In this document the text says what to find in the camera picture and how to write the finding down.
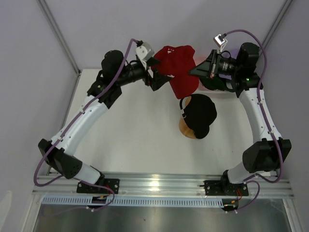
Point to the pink baseball cap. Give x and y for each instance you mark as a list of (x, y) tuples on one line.
[(198, 60)]

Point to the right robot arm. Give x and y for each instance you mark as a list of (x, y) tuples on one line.
[(269, 149)]

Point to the aluminium frame post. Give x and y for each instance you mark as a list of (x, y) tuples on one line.
[(277, 22), (58, 34)]

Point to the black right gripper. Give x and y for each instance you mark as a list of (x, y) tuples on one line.
[(209, 67)]

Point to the red LA baseball cap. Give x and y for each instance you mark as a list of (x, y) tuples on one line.
[(176, 62)]

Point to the lavender LA baseball cap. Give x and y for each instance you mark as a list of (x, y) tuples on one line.
[(234, 52)]

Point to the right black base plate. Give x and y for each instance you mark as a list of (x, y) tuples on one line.
[(219, 188)]

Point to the dark green NY baseball cap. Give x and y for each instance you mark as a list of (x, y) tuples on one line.
[(215, 83)]

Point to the right aluminium frame post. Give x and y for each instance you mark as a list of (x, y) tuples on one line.
[(277, 22)]

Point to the white slotted cable duct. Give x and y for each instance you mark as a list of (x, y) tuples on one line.
[(133, 201)]

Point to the left aluminium frame post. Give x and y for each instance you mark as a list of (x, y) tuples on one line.
[(58, 34)]

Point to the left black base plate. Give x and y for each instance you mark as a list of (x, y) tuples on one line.
[(103, 186)]

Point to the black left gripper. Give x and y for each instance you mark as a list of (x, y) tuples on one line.
[(158, 80)]

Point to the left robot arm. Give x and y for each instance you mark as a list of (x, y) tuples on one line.
[(115, 72)]

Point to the aluminium mounting rail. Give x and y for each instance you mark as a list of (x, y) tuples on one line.
[(165, 185)]

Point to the wooden hat stand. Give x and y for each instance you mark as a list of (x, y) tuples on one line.
[(184, 129)]

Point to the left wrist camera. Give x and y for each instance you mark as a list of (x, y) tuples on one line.
[(144, 51)]

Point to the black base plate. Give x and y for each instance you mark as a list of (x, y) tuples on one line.
[(219, 188), (103, 186)]

